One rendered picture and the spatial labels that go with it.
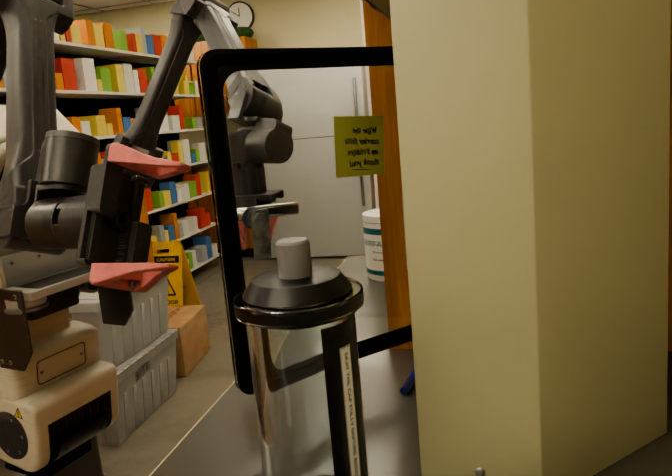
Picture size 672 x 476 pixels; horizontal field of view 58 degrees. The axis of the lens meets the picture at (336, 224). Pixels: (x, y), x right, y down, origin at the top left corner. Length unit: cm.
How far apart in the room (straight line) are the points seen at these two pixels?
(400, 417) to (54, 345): 86
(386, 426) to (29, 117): 57
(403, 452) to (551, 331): 23
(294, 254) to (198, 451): 35
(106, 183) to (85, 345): 88
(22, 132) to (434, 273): 53
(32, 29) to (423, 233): 61
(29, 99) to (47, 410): 73
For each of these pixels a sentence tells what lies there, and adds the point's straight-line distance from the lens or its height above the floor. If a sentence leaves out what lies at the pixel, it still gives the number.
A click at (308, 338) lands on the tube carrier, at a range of 48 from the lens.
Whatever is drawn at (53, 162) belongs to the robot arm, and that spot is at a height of 128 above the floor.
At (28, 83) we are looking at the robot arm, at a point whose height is 138.
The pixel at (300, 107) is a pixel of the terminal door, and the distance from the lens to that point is 73.
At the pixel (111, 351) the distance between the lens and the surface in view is 280.
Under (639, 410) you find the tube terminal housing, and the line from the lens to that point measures 72.
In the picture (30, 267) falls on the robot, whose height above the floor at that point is 107.
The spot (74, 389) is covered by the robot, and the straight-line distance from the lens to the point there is 143.
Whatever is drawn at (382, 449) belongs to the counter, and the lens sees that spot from 72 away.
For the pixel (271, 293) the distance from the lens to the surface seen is 48.
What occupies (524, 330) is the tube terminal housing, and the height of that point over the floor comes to 111.
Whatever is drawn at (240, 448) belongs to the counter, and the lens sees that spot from 76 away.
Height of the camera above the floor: 131
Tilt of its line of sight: 10 degrees down
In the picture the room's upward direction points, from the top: 5 degrees counter-clockwise
